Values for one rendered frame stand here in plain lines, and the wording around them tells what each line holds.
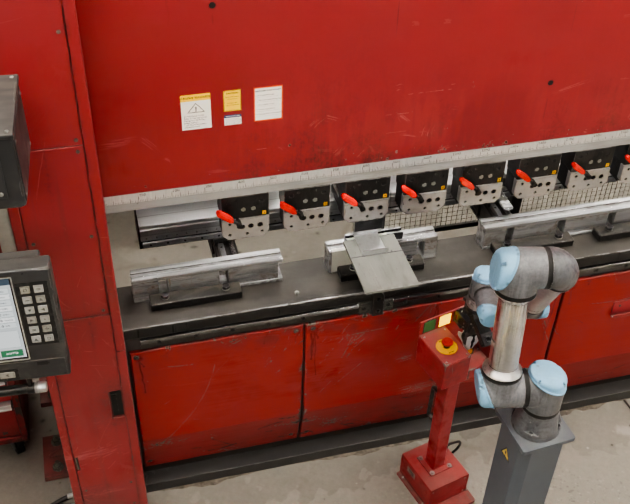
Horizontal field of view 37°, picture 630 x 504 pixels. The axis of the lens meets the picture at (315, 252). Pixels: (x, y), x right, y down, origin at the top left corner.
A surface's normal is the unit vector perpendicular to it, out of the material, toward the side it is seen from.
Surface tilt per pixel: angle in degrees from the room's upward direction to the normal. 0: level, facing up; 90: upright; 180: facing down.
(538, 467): 90
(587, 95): 90
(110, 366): 90
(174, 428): 89
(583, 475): 0
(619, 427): 0
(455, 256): 0
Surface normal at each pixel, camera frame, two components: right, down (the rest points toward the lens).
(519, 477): -0.43, 0.58
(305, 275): 0.03, -0.76
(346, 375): 0.25, 0.63
